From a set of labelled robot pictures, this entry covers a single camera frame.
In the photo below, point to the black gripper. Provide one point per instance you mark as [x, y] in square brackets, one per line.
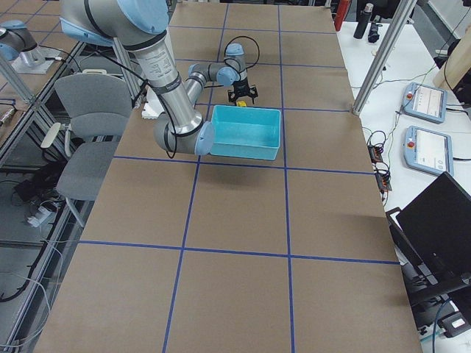
[241, 87]

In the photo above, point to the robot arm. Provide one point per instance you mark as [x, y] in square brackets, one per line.
[20, 49]
[141, 26]

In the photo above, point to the light blue plastic bin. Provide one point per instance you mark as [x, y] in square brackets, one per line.
[246, 132]

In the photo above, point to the grey office chair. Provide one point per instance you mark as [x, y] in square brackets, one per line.
[98, 105]

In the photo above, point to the black bottle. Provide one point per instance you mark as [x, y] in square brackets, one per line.
[363, 20]

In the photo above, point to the orange usb hub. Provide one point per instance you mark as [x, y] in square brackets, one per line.
[375, 153]

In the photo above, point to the upper teach pendant tablet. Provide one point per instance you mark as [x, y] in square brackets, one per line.
[425, 102]

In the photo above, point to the teach pendant tablet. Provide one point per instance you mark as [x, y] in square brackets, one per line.
[428, 151]
[425, 102]

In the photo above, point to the lower teach pendant tablet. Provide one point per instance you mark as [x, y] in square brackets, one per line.
[428, 151]

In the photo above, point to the black laptop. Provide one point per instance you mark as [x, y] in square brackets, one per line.
[434, 231]

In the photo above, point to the grey aluminium post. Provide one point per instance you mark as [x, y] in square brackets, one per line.
[399, 20]

